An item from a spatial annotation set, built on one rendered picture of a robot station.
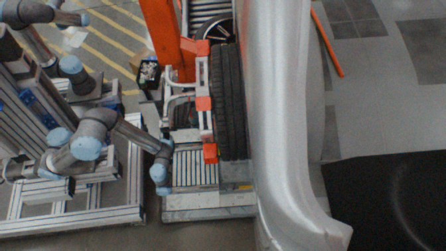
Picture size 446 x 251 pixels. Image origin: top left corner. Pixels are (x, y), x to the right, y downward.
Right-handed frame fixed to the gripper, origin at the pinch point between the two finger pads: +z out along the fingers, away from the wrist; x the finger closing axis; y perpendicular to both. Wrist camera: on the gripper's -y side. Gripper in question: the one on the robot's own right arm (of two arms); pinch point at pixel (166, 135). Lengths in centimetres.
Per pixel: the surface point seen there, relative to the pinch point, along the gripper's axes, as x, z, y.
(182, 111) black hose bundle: -12.7, 0.1, 21.3
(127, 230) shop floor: 46, -26, -83
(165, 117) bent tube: -3.2, -0.3, 17.9
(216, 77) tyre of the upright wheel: -31.3, 9.5, 33.8
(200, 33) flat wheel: -16, 112, -32
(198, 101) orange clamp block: -22.2, -2.8, 32.3
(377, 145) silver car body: -107, -21, 8
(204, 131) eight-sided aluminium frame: -22.4, -8.9, 14.5
